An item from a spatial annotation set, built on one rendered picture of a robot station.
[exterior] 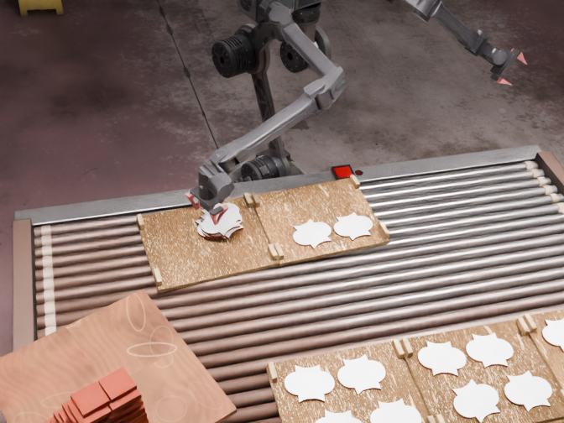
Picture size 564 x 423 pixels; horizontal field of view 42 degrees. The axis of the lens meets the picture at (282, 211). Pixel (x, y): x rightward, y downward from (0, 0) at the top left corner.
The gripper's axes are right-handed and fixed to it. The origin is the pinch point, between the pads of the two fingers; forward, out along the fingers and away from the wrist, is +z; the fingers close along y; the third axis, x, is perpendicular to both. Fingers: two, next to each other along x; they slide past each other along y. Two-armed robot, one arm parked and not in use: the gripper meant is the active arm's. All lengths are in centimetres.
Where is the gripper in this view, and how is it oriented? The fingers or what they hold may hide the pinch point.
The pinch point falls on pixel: (206, 215)
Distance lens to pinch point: 247.0
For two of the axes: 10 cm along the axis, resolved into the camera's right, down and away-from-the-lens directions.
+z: -0.8, 7.4, 6.7
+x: 7.1, -4.4, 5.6
